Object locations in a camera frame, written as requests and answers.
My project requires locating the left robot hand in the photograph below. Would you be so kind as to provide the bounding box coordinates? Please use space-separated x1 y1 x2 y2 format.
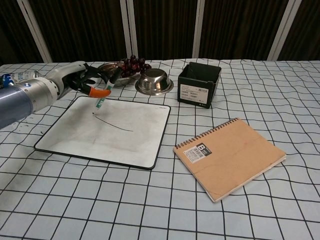
47 61 112 101

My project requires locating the green whiteboard marker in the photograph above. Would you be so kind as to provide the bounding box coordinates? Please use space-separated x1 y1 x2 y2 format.
92 68 123 116

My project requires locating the white dry-erase board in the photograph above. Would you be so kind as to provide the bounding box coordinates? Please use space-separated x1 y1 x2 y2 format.
33 95 172 171

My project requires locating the upright steel bowl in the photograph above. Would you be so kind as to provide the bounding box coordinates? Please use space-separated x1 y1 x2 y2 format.
96 62 141 87

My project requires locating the dark red grape bunch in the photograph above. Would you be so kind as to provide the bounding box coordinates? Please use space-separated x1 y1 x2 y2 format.
119 55 153 78

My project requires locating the upturned steel bowl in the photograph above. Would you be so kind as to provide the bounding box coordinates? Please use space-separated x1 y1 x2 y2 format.
134 68 175 96

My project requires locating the black cardboard box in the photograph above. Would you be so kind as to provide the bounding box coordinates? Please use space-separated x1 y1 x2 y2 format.
177 61 223 110

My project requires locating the checkered white tablecloth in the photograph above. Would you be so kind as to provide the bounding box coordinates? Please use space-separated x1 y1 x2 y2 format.
0 58 320 240

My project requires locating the brown spiral notebook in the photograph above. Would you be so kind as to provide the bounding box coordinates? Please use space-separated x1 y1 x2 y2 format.
172 117 288 204

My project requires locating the white screen frame post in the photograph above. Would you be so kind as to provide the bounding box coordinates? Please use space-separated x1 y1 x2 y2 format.
16 0 53 63
191 0 210 60
267 0 301 61
119 0 140 61

